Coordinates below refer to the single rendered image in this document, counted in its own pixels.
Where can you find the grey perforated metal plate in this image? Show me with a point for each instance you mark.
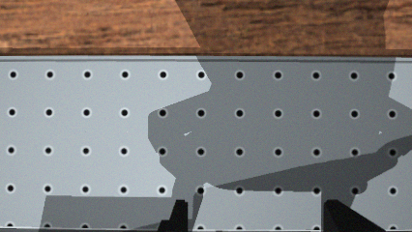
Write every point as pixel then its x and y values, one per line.
pixel 250 142

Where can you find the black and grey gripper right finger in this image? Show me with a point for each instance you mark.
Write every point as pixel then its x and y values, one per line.
pixel 340 218

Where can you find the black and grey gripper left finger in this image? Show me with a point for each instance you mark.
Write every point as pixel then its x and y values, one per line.
pixel 178 221

